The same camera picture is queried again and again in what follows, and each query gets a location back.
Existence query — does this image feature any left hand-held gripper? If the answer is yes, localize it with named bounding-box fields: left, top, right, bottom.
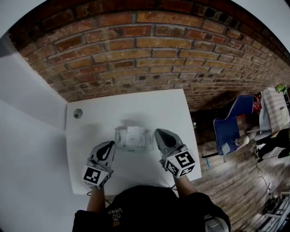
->
left=81, top=140, right=116, bottom=189

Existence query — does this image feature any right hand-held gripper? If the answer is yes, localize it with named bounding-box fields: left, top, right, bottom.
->
left=154, top=128, right=196, bottom=179

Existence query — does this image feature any white wet wipes pack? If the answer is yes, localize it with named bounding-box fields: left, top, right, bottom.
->
left=114, top=126, right=156, bottom=153

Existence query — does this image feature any person's right forearm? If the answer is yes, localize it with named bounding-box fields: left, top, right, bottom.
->
left=173, top=174, right=199, bottom=198

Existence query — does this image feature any person's left forearm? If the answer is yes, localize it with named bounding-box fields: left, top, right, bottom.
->
left=87, top=185, right=106, bottom=213

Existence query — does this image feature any person's black shirt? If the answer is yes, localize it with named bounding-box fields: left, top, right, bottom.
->
left=72, top=185, right=231, bottom=232

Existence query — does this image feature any blue chair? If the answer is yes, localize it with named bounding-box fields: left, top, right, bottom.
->
left=201, top=95, right=256, bottom=159

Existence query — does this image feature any beige bottle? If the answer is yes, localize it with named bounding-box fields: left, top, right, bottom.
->
left=234, top=135, right=250, bottom=147

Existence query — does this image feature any pale blue cloth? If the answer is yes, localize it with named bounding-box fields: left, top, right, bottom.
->
left=258, top=106, right=272, bottom=134

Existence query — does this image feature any red bag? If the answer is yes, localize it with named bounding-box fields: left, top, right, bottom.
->
left=253, top=95, right=263, bottom=113

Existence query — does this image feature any checkered cloth covered table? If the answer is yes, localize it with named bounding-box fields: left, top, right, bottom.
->
left=260, top=87, right=290, bottom=134

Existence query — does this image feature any grey metal rack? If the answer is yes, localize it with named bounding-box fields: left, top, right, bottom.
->
left=258, top=190, right=290, bottom=232

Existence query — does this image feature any grey shoulder strap pad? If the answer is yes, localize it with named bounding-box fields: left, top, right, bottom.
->
left=203, top=214, right=227, bottom=232

